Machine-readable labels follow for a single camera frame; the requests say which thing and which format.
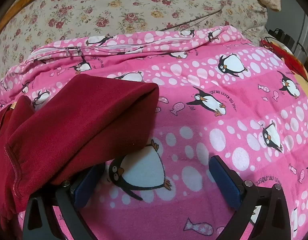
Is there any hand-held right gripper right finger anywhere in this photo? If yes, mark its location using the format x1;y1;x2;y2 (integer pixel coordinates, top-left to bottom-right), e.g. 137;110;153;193
208;155;299;240

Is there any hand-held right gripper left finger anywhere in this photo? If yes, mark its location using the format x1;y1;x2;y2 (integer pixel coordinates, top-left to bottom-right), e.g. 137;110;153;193
22;164;106;240

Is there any dark red fleece garment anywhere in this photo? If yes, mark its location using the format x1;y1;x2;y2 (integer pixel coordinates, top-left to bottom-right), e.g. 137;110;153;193
0;74;160;240

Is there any pink penguin print blanket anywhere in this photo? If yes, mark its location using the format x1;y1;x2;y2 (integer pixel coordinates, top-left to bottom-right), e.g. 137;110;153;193
0;26;308;240

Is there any red yellow printed blanket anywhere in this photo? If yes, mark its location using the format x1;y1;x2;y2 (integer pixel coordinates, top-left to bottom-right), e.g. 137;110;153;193
260;37;308;98

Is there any grey cabinet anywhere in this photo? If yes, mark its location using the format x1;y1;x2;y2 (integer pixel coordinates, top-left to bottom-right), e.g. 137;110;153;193
294;12;308;63

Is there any floral bed sheet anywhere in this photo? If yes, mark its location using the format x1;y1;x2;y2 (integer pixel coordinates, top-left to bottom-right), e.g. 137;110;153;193
0;0;269;80

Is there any orange wooden bed frame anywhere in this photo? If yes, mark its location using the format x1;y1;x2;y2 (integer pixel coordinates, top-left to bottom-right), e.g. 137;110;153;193
0;0;42;38

